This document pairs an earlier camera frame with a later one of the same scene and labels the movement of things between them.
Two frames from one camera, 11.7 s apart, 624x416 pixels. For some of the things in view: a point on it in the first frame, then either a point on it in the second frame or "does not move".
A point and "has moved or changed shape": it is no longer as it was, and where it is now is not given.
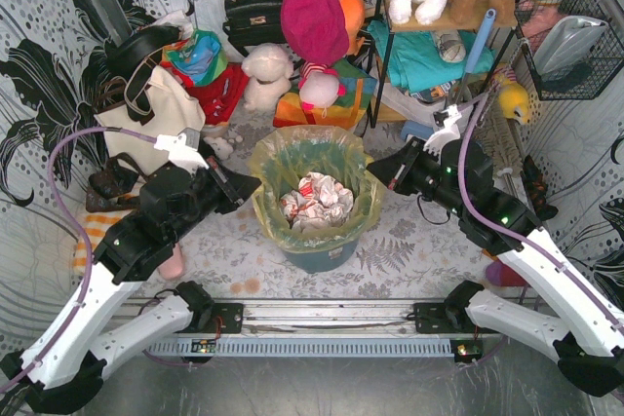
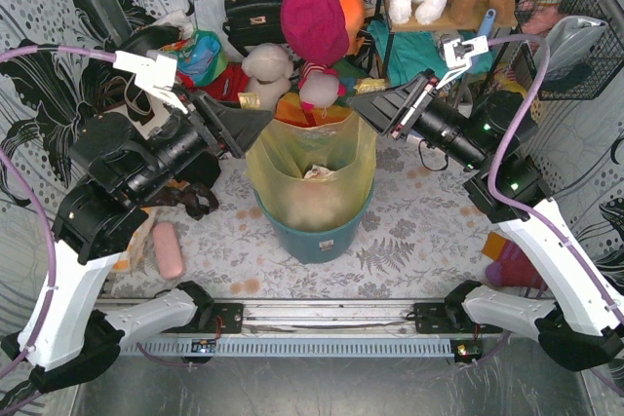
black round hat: x=126 y=53 does not move
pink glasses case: x=174 y=266 does not move
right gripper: x=403 y=172 to x=410 y=107
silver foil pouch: x=565 y=41 does not move
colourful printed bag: x=200 y=59 does not move
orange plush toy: x=354 y=8 does not move
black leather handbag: x=254 y=18 does not move
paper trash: x=319 y=203 to x=318 y=171
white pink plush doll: x=320 y=87 does not move
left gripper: x=222 y=184 to x=213 y=126
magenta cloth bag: x=313 y=21 does not move
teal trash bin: x=322 y=260 has moved or changed shape
